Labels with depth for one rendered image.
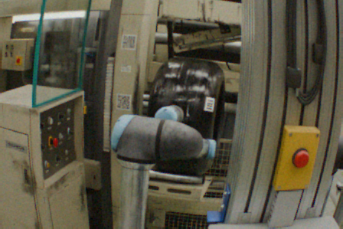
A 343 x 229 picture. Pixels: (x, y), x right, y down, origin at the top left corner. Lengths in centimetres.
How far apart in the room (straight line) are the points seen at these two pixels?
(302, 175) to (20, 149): 134
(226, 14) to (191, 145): 122
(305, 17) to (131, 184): 77
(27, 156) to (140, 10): 95
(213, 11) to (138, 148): 127
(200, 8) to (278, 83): 162
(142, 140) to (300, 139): 60
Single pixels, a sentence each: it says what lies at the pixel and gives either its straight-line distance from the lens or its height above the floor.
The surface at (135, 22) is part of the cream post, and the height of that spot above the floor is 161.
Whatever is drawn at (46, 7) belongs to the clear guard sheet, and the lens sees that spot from 181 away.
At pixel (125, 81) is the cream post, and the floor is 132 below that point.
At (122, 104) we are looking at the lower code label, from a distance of 233.
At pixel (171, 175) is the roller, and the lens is 227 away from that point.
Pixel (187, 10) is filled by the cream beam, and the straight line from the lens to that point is 248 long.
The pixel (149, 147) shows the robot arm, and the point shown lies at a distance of 133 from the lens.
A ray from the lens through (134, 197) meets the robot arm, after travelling 138.
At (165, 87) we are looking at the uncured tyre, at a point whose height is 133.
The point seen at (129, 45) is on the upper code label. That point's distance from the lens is 229.
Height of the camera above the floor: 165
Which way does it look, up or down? 10 degrees down
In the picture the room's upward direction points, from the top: 5 degrees clockwise
